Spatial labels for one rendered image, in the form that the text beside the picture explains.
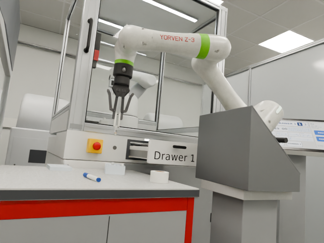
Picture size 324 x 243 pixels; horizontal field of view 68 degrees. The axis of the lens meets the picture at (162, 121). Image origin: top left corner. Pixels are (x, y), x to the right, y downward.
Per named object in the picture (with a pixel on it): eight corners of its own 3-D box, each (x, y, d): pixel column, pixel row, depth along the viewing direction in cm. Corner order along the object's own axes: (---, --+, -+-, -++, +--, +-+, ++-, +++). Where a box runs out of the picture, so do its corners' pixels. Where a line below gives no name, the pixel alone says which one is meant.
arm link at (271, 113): (249, 144, 124) (268, 120, 131) (271, 141, 110) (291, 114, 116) (233, 125, 123) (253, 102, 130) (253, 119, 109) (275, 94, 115)
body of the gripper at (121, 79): (114, 74, 111) (111, 93, 110) (132, 76, 113) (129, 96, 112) (113, 78, 118) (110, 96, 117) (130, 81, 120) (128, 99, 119)
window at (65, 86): (74, 102, 127) (94, -46, 138) (73, 102, 127) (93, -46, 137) (55, 116, 202) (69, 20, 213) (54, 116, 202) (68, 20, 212)
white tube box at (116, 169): (124, 175, 106) (125, 166, 106) (104, 173, 104) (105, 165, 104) (121, 172, 118) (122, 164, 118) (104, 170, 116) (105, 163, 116)
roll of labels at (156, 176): (170, 182, 94) (171, 171, 95) (164, 184, 88) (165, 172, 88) (153, 180, 96) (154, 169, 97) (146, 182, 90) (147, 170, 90)
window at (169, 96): (209, 139, 168) (218, 10, 180) (84, 122, 126) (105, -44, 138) (209, 139, 169) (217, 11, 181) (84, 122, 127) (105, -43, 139)
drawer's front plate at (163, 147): (198, 166, 125) (199, 144, 126) (148, 163, 110) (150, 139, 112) (196, 166, 126) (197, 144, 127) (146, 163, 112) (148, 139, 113)
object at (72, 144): (219, 168, 168) (220, 146, 170) (63, 158, 119) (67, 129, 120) (154, 158, 250) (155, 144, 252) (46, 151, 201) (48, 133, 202)
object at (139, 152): (194, 162, 125) (194, 151, 126) (149, 159, 113) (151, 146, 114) (156, 157, 160) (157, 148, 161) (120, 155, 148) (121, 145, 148)
